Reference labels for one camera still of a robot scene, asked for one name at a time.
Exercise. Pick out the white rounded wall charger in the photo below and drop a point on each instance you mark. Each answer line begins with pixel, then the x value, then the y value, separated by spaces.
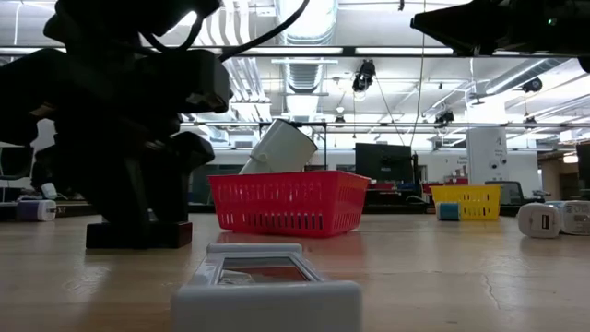
pixel 537 221

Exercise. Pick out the black ceiling spotlight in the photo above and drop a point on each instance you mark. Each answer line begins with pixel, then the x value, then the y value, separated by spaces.
pixel 532 85
pixel 444 116
pixel 364 76

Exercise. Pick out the teal white wall charger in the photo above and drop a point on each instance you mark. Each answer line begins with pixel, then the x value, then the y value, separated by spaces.
pixel 448 211
pixel 576 219

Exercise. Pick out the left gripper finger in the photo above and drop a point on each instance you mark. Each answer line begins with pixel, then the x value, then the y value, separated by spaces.
pixel 189 152
pixel 124 184

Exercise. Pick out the white digital thermometer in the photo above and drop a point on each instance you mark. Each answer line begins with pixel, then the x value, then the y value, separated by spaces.
pixel 267 309

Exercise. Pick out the purple white wall charger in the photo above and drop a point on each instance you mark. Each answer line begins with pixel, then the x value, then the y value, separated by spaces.
pixel 37 210

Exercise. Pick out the red plastic basket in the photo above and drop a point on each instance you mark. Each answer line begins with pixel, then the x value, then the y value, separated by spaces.
pixel 286 203

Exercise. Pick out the black monitor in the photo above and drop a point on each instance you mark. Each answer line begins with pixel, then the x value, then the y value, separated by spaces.
pixel 382 161
pixel 14 163

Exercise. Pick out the silver ventilation duct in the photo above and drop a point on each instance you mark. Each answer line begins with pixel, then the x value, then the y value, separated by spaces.
pixel 304 74

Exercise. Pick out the yellow plastic basket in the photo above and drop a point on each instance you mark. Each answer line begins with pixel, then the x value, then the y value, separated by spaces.
pixel 477 200

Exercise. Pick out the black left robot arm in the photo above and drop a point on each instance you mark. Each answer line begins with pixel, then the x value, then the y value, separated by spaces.
pixel 115 18

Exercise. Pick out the black box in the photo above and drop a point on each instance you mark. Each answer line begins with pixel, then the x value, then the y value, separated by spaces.
pixel 175 237

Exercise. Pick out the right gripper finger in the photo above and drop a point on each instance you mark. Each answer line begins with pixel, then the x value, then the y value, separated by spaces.
pixel 461 27

